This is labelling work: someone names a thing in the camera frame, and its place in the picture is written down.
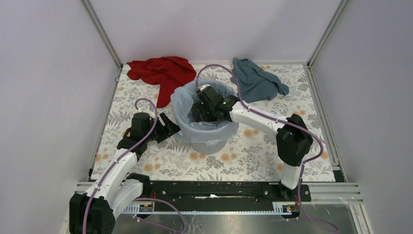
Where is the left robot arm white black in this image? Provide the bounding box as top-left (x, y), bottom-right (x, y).
top-left (69, 112), bottom-right (180, 234)

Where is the white slotted cable duct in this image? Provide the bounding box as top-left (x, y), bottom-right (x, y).
top-left (121, 203), bottom-right (292, 215)

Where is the red crumpled cloth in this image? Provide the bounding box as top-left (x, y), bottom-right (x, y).
top-left (127, 56), bottom-right (197, 108)

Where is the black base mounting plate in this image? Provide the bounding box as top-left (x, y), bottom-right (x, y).
top-left (140, 180), bottom-right (312, 213)

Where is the grey plastic trash bin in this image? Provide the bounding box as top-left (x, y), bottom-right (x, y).
top-left (189, 140), bottom-right (227, 155)

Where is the aluminium frame post left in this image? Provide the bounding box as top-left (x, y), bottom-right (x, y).
top-left (80, 0), bottom-right (123, 70)

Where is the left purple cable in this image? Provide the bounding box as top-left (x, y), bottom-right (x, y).
top-left (82, 97), bottom-right (188, 234)

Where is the aluminium frame post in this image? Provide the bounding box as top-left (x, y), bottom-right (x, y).
top-left (307, 0), bottom-right (350, 67)
top-left (80, 0), bottom-right (123, 70)

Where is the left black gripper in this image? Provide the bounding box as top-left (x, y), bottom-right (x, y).
top-left (144, 112), bottom-right (181, 143)

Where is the floral patterned table mat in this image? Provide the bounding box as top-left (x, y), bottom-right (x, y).
top-left (89, 64), bottom-right (323, 181)

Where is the blue-grey crumpled cloth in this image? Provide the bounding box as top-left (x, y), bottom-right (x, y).
top-left (230, 58), bottom-right (289, 103)

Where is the light blue plastic trash bag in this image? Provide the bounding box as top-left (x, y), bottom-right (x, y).
top-left (170, 81), bottom-right (239, 144)

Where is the aluminium frame post right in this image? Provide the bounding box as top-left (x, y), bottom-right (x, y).
top-left (307, 0), bottom-right (350, 67)

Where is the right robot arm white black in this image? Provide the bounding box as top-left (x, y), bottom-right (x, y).
top-left (191, 85), bottom-right (314, 201)

